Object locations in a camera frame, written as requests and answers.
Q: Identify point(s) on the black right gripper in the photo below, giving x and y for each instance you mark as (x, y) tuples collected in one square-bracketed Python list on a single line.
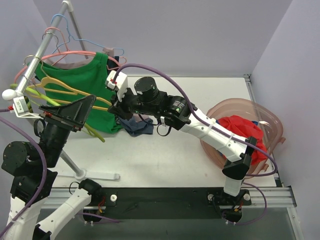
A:
[(124, 106)]

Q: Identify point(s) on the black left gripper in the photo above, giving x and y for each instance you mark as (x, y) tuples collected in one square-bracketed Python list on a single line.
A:
[(61, 120)]

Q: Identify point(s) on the green tank top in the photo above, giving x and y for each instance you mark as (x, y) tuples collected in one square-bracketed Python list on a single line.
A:
[(91, 79)]

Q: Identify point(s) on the lime green hanger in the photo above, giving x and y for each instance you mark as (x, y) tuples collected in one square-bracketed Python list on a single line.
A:
[(35, 94)]

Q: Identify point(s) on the yellow plastic hanger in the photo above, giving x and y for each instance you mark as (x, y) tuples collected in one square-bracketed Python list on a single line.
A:
[(62, 93)]

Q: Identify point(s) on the pink plastic hanger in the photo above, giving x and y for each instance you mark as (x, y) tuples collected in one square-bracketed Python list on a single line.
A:
[(64, 53)]

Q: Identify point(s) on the red tank top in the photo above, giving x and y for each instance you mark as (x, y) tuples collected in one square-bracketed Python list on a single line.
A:
[(244, 128)]

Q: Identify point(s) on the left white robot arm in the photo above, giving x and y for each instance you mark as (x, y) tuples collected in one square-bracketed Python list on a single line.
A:
[(29, 163)]

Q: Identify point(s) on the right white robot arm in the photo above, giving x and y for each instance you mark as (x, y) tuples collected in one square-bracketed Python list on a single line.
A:
[(177, 112)]

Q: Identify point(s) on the dark grey-blue tank top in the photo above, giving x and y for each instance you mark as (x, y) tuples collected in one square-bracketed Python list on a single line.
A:
[(135, 126)]

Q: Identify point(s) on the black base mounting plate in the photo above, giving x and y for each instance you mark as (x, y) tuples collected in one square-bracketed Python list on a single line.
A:
[(164, 203)]

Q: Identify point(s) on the pink translucent plastic basin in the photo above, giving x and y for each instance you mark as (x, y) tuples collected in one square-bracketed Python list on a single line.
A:
[(269, 123)]

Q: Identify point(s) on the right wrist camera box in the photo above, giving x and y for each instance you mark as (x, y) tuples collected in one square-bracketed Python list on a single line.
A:
[(118, 84)]

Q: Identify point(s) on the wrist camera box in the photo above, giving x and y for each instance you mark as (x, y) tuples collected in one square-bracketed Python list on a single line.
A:
[(118, 84), (23, 108)]

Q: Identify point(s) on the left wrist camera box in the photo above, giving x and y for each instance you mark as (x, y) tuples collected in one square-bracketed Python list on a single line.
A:
[(23, 108)]

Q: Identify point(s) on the pink wire hanger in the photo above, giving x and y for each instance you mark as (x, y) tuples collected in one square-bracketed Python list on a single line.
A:
[(51, 31)]

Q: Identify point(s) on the light blue wire hanger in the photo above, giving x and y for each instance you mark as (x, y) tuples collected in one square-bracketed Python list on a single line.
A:
[(72, 37)]

